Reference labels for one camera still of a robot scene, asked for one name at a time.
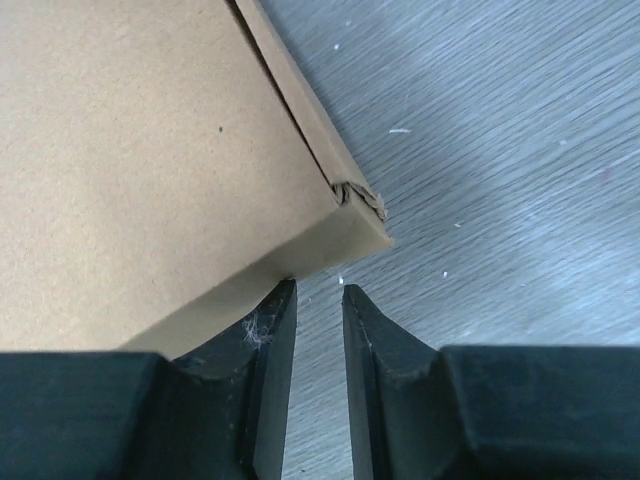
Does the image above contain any cardboard box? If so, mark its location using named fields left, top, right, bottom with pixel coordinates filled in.
left=1, top=1, right=391, bottom=357

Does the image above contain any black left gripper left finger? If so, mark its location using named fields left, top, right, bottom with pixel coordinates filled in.
left=1, top=280, right=297, bottom=479

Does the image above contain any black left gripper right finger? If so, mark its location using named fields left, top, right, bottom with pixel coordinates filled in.
left=342, top=285, right=639, bottom=479

